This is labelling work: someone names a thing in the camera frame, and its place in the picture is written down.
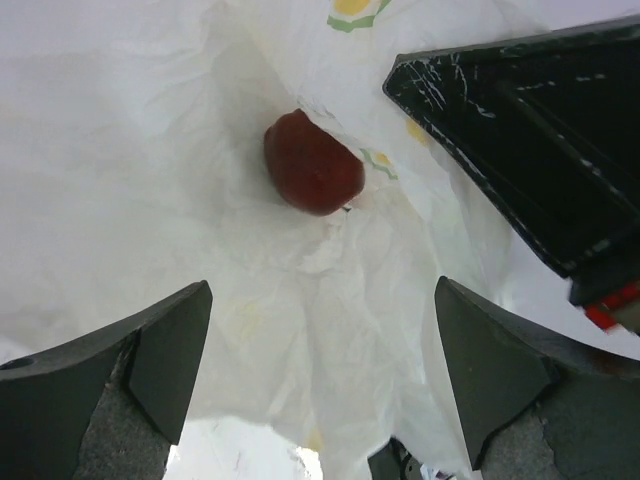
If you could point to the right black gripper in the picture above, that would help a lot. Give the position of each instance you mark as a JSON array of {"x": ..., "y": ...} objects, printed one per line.
[{"x": 608, "y": 292}]

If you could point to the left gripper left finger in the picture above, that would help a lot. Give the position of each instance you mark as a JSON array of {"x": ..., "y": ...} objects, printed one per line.
[{"x": 109, "y": 404}]

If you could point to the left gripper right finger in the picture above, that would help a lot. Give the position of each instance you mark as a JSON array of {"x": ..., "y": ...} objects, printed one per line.
[{"x": 532, "y": 403}]

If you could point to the dark red fake apple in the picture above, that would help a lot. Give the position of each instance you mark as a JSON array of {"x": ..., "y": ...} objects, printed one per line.
[{"x": 310, "y": 169}]

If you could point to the white lemon-print plastic bag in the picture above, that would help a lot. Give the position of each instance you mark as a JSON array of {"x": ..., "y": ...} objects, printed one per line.
[{"x": 132, "y": 164}]

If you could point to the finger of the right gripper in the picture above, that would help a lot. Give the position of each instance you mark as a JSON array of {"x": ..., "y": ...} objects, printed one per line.
[{"x": 547, "y": 126}]

